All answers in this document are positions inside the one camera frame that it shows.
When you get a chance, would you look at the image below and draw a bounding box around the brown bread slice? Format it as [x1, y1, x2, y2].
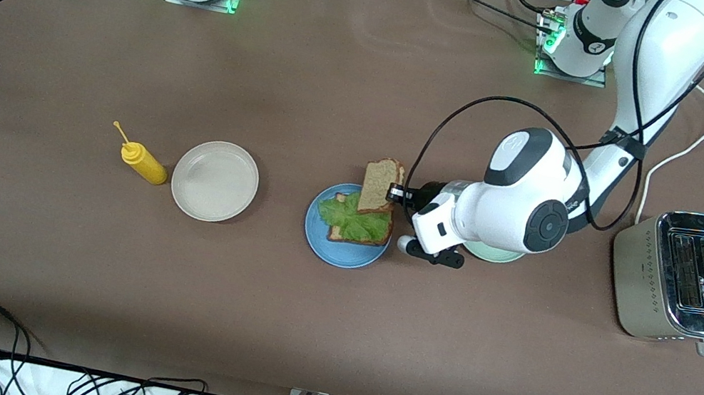
[357, 154, 408, 221]
[326, 203, 396, 252]

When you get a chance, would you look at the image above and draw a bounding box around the green lettuce leaf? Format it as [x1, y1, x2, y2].
[312, 185, 396, 248]

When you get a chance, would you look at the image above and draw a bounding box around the yellow mustard squeeze bottle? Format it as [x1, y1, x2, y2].
[104, 120, 177, 187]

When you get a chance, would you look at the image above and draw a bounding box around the blue plate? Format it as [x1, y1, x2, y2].
[298, 177, 400, 276]

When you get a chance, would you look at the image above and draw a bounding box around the pale green plate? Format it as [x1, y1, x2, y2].
[460, 239, 526, 268]

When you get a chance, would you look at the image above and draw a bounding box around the beige plate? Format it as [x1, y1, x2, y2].
[165, 134, 265, 230]

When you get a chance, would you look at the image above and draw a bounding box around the beige chrome toaster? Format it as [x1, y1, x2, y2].
[597, 200, 704, 357]

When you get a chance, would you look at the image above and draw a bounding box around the black base cable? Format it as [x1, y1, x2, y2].
[421, 0, 561, 37]

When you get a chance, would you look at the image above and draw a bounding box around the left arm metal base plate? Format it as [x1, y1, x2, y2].
[529, 8, 619, 89]

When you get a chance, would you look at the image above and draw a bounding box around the white toaster power cord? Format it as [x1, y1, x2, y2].
[634, 78, 704, 235]

